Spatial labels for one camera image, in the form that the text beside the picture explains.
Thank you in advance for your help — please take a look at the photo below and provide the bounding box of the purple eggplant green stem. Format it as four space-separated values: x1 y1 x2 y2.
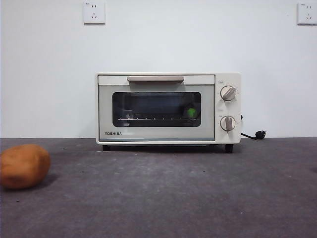
182 100 200 119

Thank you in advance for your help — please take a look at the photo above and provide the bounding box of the white wall socket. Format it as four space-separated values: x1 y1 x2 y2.
297 2 317 25
83 1 106 25

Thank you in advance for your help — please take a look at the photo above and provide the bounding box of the brown potato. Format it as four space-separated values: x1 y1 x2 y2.
0 144 52 190

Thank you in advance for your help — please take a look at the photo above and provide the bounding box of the beige oven knob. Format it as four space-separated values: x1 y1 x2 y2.
220 86 237 102
219 116 236 132

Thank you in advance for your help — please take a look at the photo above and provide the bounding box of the metal wire oven rack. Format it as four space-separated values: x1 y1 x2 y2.
118 116 200 122

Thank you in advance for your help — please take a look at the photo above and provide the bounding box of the glass oven door beige handle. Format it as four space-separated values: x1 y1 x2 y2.
98 75 215 142

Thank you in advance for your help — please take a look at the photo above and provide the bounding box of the black oven power cable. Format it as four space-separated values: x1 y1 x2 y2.
239 114 267 140

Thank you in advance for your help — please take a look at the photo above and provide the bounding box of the white toaster oven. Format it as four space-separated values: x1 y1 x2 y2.
95 71 241 154

